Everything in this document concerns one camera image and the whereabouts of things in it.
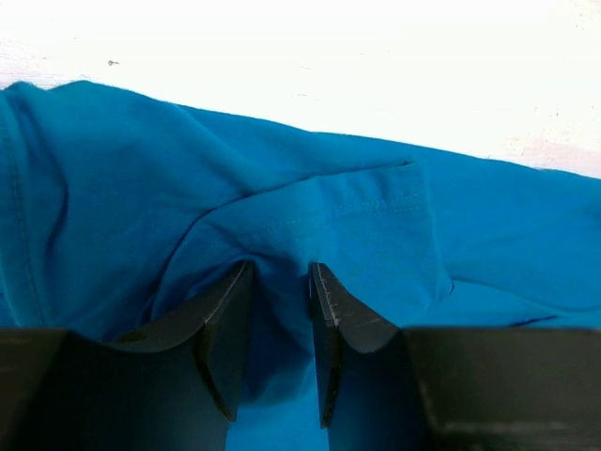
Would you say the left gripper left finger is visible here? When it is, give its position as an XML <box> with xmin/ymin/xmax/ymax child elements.
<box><xmin>1</xmin><ymin>262</ymin><xmax>254</xmax><ymax>450</ymax></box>

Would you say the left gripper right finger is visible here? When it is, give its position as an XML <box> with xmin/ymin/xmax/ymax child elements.
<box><xmin>310</xmin><ymin>264</ymin><xmax>600</xmax><ymax>450</ymax></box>

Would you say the blue t shirt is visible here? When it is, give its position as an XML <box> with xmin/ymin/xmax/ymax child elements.
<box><xmin>1</xmin><ymin>82</ymin><xmax>600</xmax><ymax>450</ymax></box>

